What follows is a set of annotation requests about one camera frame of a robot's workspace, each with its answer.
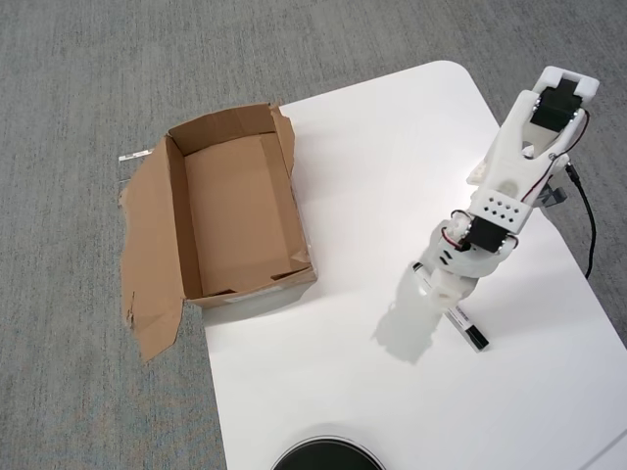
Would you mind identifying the white gripper with slots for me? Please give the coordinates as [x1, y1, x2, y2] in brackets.
[423, 211, 520, 310]

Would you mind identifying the white marker pen black cap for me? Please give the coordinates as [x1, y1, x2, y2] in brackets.
[411, 261, 491, 353]

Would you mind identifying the open brown cardboard box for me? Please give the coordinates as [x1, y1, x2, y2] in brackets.
[116, 101, 320, 364]

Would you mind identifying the grey table clamp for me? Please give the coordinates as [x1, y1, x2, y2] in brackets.
[537, 182, 568, 210]

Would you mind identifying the black round disc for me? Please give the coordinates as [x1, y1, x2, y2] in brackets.
[269, 434, 389, 470]

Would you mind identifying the black power cable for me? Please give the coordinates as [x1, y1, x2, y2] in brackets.
[564, 164, 598, 281]

